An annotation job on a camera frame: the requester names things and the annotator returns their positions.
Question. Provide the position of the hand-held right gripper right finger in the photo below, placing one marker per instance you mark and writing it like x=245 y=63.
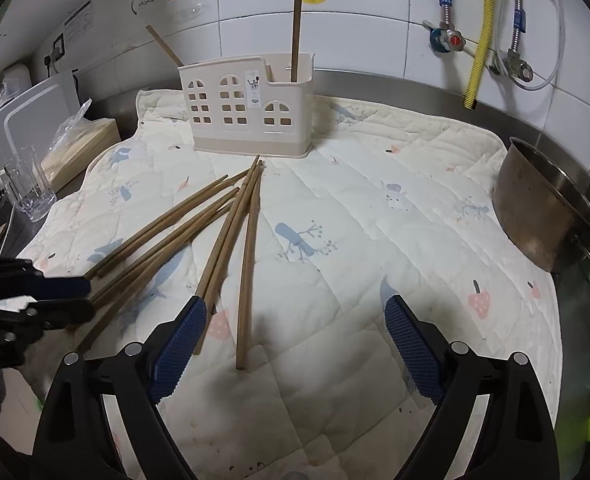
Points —
x=412 y=355

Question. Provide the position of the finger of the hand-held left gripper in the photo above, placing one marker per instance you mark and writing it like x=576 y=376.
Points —
x=70 y=287
x=70 y=311

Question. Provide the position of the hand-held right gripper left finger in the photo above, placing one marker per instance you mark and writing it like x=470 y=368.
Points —
x=180 y=350

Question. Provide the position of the wooden chopstick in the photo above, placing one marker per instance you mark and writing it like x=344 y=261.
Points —
x=250 y=280
x=295 y=35
x=155 y=227
x=235 y=237
x=165 y=243
x=106 y=326
x=228 y=226
x=162 y=44
x=175 y=222
x=165 y=253

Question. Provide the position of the cream plastic utensil holder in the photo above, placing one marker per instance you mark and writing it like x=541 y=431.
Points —
x=247 y=110

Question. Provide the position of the clear drinking glass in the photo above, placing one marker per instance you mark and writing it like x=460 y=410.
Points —
x=30 y=190

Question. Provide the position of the white quilted printed mat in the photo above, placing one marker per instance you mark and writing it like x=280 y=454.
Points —
x=355 y=240

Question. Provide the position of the beige box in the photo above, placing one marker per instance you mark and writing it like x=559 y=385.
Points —
x=87 y=147

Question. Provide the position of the clear plastic bag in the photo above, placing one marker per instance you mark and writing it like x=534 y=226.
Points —
x=70 y=122

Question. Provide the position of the white appliance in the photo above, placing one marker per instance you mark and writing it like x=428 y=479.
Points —
x=25 y=115

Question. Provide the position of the stainless steel pot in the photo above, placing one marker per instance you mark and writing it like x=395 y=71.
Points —
x=535 y=210

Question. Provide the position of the metal angle valve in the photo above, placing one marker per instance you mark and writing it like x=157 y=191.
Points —
x=517 y=67

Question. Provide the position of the wall socket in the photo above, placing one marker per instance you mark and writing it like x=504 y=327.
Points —
x=58 y=45

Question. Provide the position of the white wall label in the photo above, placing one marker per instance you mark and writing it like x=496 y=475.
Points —
x=80 y=15

